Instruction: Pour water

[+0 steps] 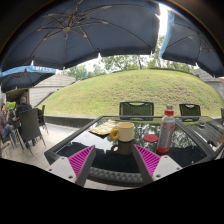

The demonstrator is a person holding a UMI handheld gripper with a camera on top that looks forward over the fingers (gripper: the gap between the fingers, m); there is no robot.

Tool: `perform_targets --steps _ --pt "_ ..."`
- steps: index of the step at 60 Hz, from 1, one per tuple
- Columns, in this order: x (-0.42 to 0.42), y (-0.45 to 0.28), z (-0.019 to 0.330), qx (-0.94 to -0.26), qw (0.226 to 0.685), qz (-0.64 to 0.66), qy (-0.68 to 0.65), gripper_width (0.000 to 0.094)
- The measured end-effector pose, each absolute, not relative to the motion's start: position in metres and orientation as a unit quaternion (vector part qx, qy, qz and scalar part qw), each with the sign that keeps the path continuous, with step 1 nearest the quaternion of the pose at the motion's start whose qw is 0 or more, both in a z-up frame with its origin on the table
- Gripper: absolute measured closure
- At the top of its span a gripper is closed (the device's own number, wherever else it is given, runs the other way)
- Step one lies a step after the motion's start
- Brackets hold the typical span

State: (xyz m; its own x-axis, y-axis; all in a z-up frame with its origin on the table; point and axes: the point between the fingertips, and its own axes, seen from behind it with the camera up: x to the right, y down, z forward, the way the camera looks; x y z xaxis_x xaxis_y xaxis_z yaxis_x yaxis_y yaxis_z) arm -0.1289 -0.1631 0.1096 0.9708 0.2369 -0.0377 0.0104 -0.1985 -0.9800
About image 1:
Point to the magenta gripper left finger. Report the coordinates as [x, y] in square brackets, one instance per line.
[76, 167]

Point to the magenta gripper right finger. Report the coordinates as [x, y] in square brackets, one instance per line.
[152, 166]

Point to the red bottle cap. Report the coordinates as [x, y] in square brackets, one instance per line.
[150, 138]

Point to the clear bottle red label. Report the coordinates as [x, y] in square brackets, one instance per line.
[166, 130]

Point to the black glass-top wicker table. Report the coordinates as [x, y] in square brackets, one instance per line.
[115, 164]

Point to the dark wicker chair centre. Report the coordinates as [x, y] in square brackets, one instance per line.
[131, 109]

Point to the dark wicker chair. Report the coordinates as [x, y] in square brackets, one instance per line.
[30, 125]
[131, 109]
[190, 112]

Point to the dark wicker chair left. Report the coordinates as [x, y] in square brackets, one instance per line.
[30, 125]

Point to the small dark object on table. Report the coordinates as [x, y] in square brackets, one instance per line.
[201, 123]

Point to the dark wicker chair right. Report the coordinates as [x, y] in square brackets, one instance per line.
[190, 112]

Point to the seated person maroon shirt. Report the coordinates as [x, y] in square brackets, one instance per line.
[5, 128]

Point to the seated person dark shirt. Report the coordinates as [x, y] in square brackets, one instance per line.
[24, 106]

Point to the blue lettered umbrella left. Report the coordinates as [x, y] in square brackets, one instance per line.
[24, 77]

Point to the navy patio umbrella right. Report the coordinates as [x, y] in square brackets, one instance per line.
[185, 43]

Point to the large navy patio umbrella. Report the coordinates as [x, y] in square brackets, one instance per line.
[69, 32]

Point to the cream mug yellow handle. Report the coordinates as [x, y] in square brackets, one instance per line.
[124, 131]

